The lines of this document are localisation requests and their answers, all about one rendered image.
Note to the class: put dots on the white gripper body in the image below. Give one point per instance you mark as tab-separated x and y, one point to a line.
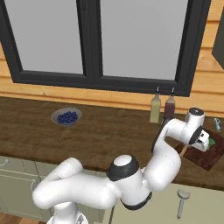
201	145

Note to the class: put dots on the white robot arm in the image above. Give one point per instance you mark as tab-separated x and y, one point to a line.
87	186

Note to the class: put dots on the green broccoli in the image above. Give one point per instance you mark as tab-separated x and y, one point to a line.
212	142

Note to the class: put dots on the dark wooden cutting board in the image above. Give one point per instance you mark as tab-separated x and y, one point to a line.
208	157

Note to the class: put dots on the light blue peeler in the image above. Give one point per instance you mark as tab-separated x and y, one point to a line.
217	124

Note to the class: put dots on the dark red vinegar bottle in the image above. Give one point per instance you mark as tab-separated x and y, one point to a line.
169	109

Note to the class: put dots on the yellow oil bottle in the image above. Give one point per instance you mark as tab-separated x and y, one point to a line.
155	109

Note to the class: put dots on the wide pale green cupboard door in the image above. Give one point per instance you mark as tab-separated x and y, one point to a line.
198	204

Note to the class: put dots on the black framed window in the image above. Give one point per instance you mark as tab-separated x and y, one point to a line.
93	73

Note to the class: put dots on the blueberries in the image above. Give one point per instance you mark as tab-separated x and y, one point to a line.
67	117

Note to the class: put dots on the pale green drawer front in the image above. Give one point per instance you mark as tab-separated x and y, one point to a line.
17	165

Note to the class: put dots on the dark green wall cupboard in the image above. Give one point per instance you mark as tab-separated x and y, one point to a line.
219	43

